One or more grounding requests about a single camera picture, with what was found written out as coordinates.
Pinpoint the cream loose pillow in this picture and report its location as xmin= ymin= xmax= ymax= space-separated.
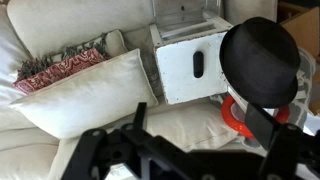
xmin=9 ymin=48 xmax=159 ymax=140

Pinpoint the small white wooden chair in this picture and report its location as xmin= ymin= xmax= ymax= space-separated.
xmin=149 ymin=14 xmax=234 ymax=106

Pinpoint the cream sofa back cushion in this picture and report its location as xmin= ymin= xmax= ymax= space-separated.
xmin=6 ymin=0 xmax=156 ymax=60

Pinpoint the red patterned fringed throw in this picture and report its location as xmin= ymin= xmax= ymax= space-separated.
xmin=13 ymin=29 xmax=129 ymax=96

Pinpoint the red plastic ring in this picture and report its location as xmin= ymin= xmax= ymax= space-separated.
xmin=220 ymin=94 xmax=291 ymax=140

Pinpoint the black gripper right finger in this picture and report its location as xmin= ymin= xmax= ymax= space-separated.
xmin=244 ymin=102 xmax=320 ymax=180

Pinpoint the brown cardboard box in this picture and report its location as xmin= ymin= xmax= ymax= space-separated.
xmin=278 ymin=1 xmax=320 ymax=58

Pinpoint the black hat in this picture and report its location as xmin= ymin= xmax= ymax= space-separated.
xmin=219 ymin=16 xmax=302 ymax=109

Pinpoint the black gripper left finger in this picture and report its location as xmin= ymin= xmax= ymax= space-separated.
xmin=61 ymin=102 xmax=161 ymax=180

